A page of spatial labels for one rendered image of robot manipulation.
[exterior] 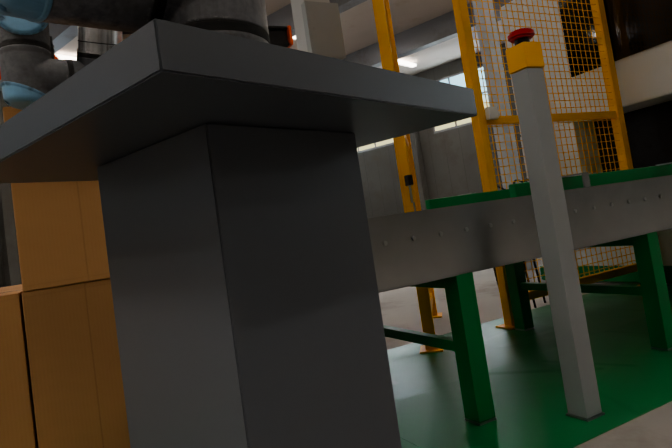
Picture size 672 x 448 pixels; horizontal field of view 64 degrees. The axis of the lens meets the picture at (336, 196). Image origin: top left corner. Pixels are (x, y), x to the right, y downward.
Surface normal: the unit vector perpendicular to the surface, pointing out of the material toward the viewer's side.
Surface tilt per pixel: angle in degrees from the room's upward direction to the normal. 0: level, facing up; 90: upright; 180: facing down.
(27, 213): 90
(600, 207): 90
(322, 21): 90
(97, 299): 90
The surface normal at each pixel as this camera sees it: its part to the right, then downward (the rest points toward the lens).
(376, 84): 0.75, -0.15
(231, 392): -0.65, 0.05
